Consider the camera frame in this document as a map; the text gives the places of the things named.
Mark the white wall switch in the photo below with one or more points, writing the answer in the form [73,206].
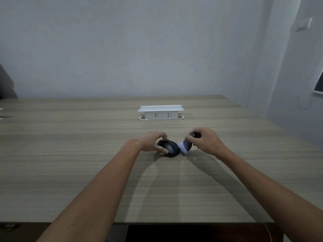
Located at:
[304,24]

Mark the person's left forearm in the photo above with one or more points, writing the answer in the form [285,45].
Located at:
[101,189]

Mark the dark window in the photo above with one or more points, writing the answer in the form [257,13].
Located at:
[319,84]

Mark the person's left thumb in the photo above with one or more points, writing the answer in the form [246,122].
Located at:
[161,149]

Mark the person's right hand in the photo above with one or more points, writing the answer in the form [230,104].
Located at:
[208,142]

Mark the person's left hand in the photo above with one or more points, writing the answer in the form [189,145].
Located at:
[146,142]

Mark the white desktop power socket box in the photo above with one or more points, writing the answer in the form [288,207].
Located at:
[161,112]

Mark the dark mouse with white underside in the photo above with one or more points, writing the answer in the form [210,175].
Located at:
[185,148]

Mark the person's right thumb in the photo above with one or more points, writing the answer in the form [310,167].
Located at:
[191,139]

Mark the black computer mouse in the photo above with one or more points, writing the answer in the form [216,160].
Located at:
[171,148]

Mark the person's right forearm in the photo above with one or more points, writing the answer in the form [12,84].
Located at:
[265,189]

